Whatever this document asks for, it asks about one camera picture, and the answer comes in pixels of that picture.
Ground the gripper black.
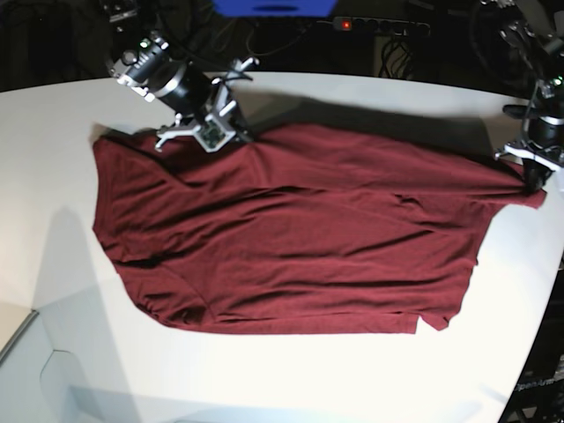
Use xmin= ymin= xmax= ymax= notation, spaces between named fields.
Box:
xmin=108 ymin=37 xmax=260 ymax=152
xmin=494 ymin=78 xmax=563 ymax=189

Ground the dark red t-shirt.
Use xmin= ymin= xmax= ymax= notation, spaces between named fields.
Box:
xmin=93 ymin=124 xmax=545 ymax=335

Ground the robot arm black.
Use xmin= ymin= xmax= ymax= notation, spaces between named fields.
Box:
xmin=100 ymin=1 xmax=259 ymax=152
xmin=468 ymin=1 xmax=563 ymax=192

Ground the blue box at top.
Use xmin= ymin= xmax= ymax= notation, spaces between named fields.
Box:
xmin=212 ymin=0 xmax=338 ymax=18

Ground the black power strip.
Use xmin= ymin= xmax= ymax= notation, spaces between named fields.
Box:
xmin=331 ymin=17 xmax=431 ymax=37

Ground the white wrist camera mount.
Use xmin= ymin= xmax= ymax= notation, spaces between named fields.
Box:
xmin=194 ymin=117 xmax=236 ymax=152

